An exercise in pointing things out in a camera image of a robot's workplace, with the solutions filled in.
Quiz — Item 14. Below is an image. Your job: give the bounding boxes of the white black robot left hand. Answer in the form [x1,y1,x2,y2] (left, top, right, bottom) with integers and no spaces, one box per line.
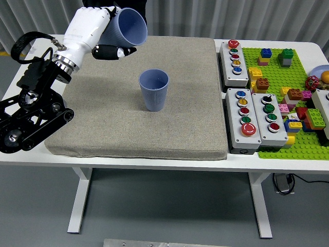
[57,6,137,65]

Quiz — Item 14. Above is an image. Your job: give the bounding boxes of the blue ribbed plastic cup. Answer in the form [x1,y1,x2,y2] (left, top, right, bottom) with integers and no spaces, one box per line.
[139,68,170,112]
[99,7,149,47]

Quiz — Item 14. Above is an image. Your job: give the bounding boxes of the person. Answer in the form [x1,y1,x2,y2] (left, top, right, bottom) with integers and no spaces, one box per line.
[82,0,148,29]

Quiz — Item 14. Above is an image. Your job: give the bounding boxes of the grey-brown fabric mat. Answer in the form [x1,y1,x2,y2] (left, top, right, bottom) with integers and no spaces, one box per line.
[45,35,228,162]

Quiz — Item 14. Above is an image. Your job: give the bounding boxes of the grey five-button control box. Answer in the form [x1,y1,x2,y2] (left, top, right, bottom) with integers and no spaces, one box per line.
[217,39,250,89]

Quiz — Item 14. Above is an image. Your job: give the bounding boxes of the white pleated curtain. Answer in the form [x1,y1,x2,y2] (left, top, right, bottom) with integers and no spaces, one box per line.
[0,0,329,57]

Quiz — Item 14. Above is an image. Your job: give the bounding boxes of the orange toy brick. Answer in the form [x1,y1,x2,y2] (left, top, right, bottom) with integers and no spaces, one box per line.
[287,89,303,101]
[255,78,270,93]

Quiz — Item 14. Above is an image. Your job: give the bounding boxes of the white table leg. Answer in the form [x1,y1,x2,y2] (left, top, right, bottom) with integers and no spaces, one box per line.
[67,167,93,235]
[248,171,273,239]

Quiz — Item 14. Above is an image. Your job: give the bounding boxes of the grey box large red button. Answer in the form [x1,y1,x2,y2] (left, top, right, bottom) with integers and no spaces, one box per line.
[225,88,262,155]

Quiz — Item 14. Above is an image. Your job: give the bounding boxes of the green brick baseplate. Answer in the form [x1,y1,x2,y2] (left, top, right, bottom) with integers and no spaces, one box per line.
[241,47,329,161]

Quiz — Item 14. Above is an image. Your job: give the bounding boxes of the dark green toy brick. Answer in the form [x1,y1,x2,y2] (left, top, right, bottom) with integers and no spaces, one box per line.
[277,48,295,62]

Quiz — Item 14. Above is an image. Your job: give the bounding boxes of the red toy brick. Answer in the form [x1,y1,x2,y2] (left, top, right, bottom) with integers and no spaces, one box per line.
[295,107,309,120]

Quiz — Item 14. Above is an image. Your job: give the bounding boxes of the red toy valve wheel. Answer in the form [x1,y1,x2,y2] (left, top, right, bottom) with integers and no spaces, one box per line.
[305,76,320,91]

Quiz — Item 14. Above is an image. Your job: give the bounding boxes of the light blue plate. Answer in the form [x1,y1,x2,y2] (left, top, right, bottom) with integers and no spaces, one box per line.
[310,65,329,78]

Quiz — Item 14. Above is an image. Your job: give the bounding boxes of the toy burger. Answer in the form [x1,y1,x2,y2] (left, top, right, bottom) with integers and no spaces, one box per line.
[318,71,329,91]

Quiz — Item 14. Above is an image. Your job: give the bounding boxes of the large light green toy brick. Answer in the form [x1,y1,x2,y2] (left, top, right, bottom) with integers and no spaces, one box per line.
[305,109,326,130]

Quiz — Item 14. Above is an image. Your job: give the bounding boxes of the white button box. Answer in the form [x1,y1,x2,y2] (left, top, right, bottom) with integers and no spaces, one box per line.
[310,89,329,141]

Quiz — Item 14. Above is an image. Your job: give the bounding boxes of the grey power adapter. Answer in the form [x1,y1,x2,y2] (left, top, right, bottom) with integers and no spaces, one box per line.
[272,173,296,196]

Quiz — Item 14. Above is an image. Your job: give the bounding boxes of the grey box with selector switch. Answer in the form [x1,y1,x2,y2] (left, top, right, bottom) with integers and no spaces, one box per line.
[251,93,288,152]

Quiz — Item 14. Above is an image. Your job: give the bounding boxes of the black power cable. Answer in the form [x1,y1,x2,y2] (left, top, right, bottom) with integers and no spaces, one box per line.
[290,173,329,184]

